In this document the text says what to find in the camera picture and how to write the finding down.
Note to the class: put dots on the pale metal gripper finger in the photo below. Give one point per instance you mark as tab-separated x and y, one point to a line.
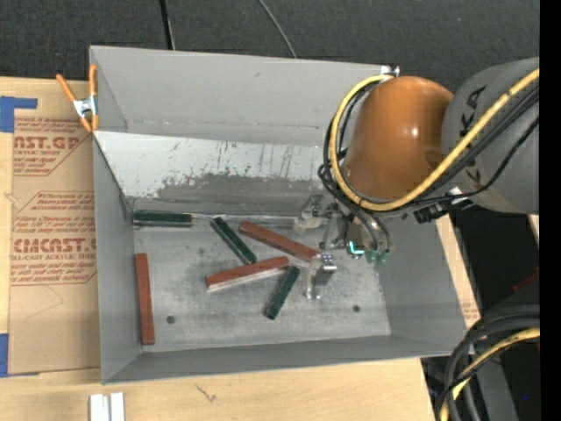
312	217
319	274

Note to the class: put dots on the dark green flat block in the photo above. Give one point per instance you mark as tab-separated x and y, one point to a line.
162	218
233	240
282	293

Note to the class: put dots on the red-brown flat block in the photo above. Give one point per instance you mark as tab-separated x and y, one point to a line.
245	273
276	240
144	301

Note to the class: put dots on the grey metal bin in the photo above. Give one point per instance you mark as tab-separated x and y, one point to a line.
245	323

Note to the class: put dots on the brown cardboard board, red print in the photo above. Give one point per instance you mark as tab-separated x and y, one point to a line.
48	305

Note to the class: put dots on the black cylinder on white bracket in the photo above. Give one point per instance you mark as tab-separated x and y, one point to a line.
431	212

